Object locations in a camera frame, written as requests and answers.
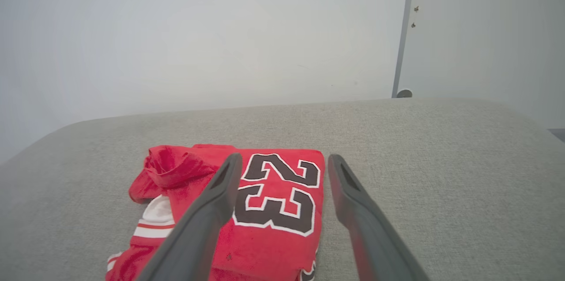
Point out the light grey partition panel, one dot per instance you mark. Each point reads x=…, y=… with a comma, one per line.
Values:
x=485, y=38

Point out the red basketball jersey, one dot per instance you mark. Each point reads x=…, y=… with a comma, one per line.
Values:
x=273, y=245

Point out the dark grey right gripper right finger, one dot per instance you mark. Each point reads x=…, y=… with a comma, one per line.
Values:
x=371, y=237

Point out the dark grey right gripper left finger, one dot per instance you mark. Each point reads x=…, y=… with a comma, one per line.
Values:
x=198, y=232

